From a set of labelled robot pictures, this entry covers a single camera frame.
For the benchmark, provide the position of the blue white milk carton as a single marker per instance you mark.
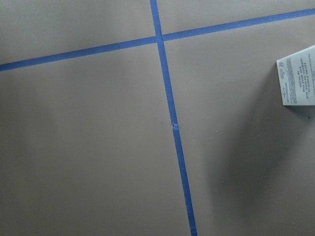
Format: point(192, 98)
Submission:
point(297, 78)

